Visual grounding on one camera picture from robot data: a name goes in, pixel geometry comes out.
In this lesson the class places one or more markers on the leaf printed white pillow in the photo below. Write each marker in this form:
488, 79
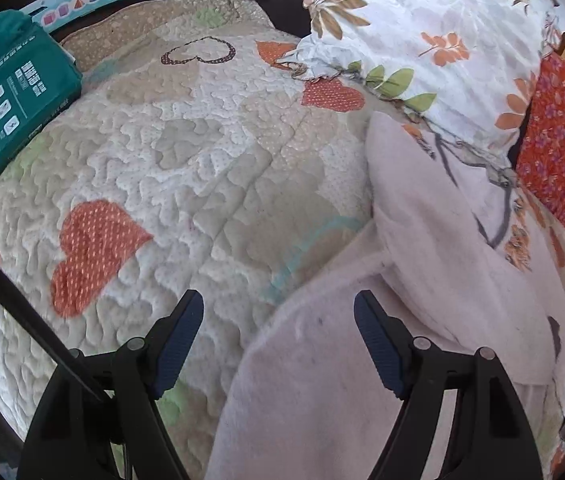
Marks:
422, 35

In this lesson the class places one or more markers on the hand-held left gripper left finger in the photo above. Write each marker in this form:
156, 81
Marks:
178, 347

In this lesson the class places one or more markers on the heart patterned quilted blanket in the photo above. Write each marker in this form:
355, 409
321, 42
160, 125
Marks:
187, 185

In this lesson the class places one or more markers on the green plastic package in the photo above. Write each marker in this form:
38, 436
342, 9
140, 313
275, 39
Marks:
2, 110

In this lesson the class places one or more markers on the red floral cloth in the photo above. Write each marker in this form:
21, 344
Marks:
562, 160

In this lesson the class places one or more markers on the pale pink fleece garment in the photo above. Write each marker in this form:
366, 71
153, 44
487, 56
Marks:
362, 360

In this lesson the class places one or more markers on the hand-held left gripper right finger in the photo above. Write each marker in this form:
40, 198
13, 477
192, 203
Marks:
381, 347

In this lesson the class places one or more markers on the light blue shapes printed box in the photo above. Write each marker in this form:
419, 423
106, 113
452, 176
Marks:
87, 1

